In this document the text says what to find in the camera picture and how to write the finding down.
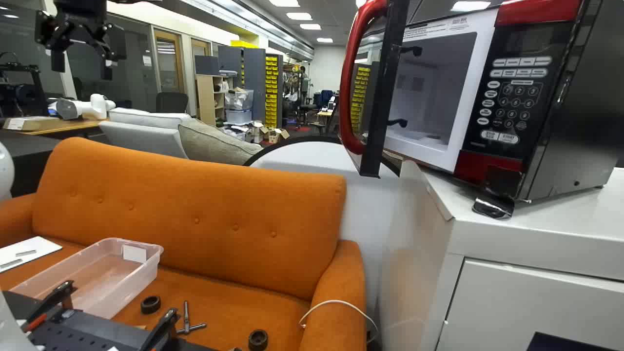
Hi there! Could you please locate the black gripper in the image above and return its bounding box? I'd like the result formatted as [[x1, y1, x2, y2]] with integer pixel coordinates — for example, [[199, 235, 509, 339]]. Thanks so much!
[[33, 0, 128, 83]]

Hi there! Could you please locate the black ribbed plastic nut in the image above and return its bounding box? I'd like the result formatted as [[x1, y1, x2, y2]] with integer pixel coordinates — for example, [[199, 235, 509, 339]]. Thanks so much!
[[245, 327, 271, 351], [138, 294, 164, 315]]

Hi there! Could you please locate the cardboard box on desk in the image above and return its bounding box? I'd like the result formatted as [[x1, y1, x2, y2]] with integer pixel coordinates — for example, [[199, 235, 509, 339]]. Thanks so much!
[[2, 114, 62, 134]]

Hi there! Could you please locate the clear plastic storage box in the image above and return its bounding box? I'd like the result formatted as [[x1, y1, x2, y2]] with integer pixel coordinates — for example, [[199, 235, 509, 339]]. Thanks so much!
[[8, 235, 165, 319]]

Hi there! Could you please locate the white upholstered seat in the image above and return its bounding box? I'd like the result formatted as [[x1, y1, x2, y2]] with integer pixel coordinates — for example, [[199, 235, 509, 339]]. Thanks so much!
[[97, 105, 193, 159]]

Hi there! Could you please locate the black office chair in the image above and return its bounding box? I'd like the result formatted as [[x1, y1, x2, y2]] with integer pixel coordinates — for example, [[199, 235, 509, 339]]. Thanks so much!
[[154, 89, 191, 114]]

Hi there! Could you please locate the wooden shelf unit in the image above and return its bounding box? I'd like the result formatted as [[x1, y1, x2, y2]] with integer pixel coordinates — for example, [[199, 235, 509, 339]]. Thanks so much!
[[193, 71, 230, 126]]

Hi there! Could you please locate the beige grey cushion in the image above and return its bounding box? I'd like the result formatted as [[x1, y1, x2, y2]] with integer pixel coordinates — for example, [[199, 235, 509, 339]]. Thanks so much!
[[175, 116, 265, 165]]

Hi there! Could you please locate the yellow and black banner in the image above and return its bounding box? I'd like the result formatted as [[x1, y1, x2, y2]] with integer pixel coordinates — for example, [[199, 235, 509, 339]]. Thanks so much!
[[261, 52, 282, 130]]

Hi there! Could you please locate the white paper sheet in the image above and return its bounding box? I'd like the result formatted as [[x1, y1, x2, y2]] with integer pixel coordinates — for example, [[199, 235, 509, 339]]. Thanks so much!
[[0, 233, 64, 274]]

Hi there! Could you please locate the orange fabric sofa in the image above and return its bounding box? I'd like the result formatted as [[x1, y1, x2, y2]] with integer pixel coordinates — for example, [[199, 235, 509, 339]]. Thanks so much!
[[0, 134, 370, 351]]

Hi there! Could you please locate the white round table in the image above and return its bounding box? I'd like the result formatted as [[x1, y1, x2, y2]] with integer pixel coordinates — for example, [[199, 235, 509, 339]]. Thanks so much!
[[243, 132, 399, 181]]

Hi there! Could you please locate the black clamp lever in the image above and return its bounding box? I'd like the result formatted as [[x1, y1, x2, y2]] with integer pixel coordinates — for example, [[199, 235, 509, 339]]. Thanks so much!
[[138, 305, 181, 351]]

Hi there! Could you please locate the grey metal cross wrench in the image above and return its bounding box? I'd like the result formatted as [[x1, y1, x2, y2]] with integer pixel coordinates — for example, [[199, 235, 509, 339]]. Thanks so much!
[[173, 298, 208, 337]]

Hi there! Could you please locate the black vertical pole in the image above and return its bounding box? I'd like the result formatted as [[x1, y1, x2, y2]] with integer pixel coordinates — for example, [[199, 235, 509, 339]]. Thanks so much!
[[359, 0, 413, 179]]

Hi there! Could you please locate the red and black microwave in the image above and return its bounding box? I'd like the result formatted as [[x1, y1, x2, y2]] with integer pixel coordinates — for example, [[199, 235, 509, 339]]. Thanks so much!
[[337, 0, 624, 220]]

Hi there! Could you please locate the white cabinet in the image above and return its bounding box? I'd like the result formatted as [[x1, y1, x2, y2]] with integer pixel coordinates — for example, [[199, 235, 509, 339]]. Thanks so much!
[[378, 159, 624, 351]]

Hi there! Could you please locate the black clamp with red handle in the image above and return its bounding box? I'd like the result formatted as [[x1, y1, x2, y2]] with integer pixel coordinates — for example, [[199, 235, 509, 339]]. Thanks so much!
[[21, 278, 78, 333]]

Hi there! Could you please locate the white thin cable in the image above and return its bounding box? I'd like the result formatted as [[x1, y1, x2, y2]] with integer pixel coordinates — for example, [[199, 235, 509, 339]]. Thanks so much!
[[296, 298, 380, 344]]

